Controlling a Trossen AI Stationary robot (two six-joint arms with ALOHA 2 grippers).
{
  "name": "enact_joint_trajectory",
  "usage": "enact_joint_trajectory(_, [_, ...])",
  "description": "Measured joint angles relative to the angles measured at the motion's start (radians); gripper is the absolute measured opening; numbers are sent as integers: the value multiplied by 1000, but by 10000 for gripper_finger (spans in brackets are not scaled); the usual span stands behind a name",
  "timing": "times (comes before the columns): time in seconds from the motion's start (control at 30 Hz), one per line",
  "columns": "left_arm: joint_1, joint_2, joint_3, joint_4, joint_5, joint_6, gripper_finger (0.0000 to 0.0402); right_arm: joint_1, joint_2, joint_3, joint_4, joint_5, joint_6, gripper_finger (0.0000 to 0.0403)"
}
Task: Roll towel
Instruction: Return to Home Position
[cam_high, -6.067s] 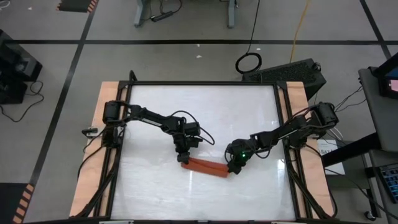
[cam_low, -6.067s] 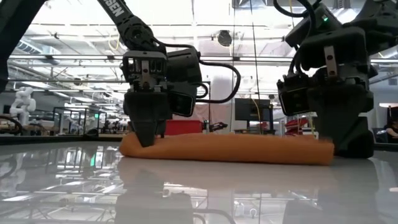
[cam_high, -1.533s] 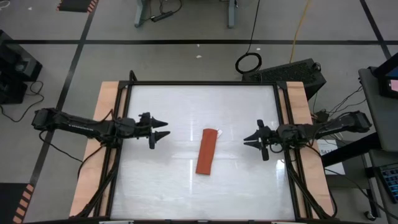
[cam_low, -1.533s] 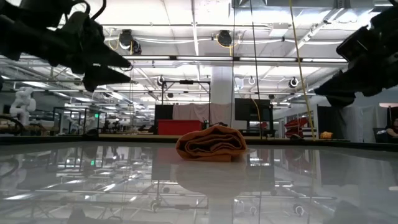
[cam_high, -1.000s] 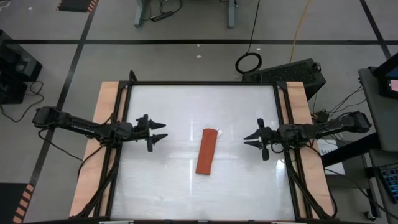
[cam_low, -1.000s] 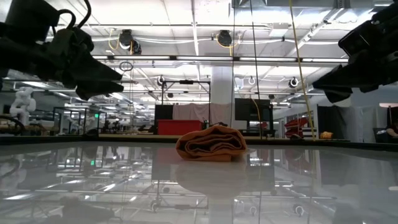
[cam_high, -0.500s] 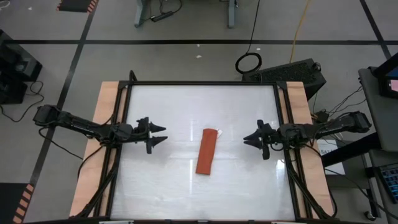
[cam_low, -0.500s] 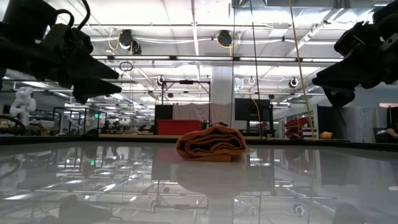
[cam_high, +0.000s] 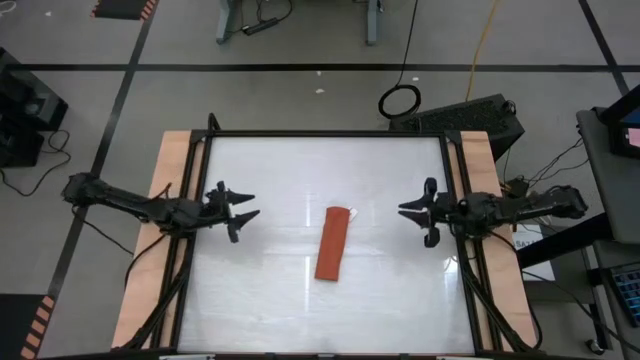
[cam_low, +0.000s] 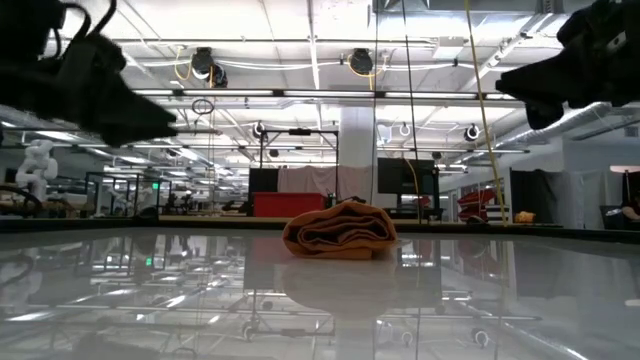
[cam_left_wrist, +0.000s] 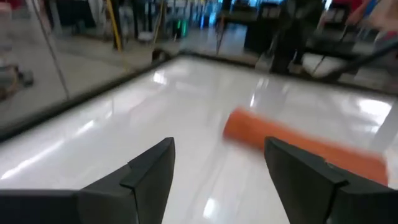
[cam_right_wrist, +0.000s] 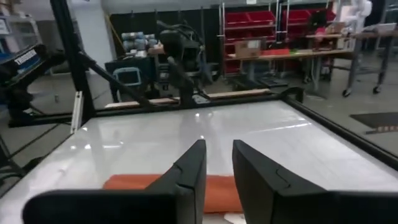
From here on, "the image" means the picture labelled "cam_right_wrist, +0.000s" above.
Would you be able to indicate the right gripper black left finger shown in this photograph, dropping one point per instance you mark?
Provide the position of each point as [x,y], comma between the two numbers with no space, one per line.
[109,208]

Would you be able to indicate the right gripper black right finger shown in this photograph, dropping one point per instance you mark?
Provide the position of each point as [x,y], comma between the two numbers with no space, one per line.
[311,208]

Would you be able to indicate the orange cloth towel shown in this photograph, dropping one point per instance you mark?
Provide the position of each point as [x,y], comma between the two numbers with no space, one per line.
[220,194]

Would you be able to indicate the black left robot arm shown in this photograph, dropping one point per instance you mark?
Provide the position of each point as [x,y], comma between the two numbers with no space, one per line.
[183,81]

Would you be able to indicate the hazard striped floor mat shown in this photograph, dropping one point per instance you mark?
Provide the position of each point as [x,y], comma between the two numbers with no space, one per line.
[376,119]

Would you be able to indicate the wooden side board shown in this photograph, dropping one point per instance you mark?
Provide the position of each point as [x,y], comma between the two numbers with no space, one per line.
[239,93]

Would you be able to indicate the black equipment cart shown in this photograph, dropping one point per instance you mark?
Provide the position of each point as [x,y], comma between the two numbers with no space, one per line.
[146,68]

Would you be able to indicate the wooden workbench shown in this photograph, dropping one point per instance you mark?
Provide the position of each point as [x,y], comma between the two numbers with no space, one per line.
[295,53]

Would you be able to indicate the black device with Trossen label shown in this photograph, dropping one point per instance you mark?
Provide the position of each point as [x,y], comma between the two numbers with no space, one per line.
[21,74]

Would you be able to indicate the stack of blue-grey rolls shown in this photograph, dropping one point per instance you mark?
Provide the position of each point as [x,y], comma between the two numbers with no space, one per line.
[136,40]

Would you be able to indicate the cardboard box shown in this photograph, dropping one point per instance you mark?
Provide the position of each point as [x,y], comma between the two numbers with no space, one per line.
[247,49]

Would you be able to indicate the rolling table with casters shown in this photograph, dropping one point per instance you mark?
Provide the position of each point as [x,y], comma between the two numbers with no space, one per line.
[373,35]

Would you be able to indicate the red bin rack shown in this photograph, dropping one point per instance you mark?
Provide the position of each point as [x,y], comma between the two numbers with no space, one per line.
[295,17]
[248,18]

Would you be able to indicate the grey storage shelf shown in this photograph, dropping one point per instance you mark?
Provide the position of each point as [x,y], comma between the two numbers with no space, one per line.
[21,34]

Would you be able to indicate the white humanoid robot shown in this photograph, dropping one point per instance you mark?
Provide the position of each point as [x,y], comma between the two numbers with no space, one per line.
[357,12]

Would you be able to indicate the white metal bracket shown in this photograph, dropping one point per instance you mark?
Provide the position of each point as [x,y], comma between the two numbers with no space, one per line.
[76,112]

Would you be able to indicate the small screen light-blue frame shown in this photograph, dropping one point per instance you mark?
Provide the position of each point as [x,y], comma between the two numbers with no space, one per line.
[127,77]

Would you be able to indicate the black aluminium table frame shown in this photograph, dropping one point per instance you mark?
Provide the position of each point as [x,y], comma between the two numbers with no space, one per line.
[74,62]

